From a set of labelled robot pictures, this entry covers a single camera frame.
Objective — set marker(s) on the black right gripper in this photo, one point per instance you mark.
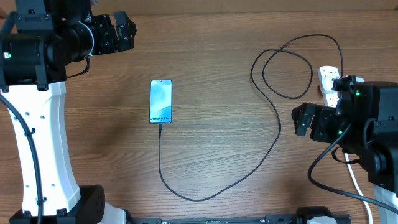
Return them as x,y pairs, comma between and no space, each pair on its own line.
323,121

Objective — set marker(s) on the Galaxy S24+ smartphone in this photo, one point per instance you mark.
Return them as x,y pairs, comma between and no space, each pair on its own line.
161,99

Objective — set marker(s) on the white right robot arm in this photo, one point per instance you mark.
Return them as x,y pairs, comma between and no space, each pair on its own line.
364,123

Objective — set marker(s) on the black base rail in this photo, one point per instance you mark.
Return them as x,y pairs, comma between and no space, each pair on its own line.
268,219

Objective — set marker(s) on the white power strip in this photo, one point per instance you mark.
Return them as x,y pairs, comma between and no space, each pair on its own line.
330,100

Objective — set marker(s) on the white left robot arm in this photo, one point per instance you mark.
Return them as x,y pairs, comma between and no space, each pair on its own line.
38,40

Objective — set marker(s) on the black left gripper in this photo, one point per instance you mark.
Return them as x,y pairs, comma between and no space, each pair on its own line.
110,44

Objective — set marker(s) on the white charger plug adapter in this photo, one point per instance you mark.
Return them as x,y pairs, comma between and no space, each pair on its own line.
327,85

